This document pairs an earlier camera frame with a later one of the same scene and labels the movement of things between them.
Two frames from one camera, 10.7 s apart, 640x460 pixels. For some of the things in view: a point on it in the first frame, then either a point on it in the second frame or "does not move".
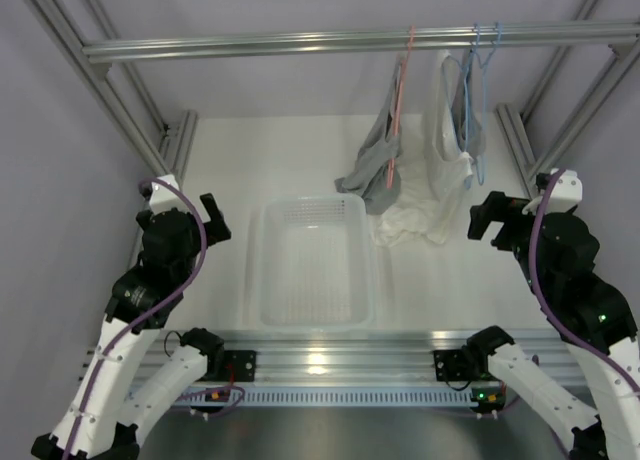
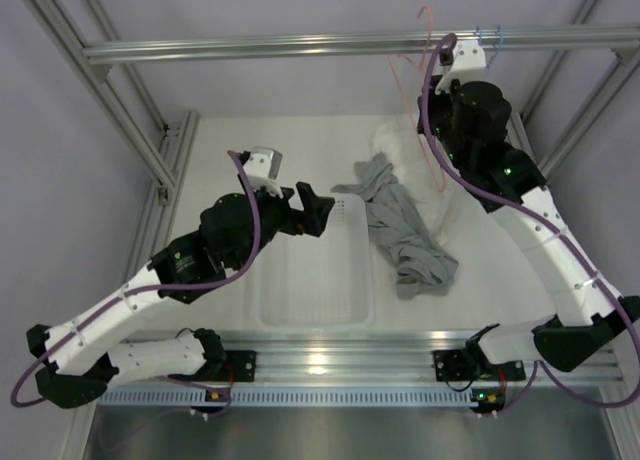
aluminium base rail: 322,356 does not move
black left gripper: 216,228 -> 315,207
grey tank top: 375,174 -> 397,225
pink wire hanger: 398,100 -> 409,97
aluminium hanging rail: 576,37 does not move
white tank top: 434,177 -> 385,139
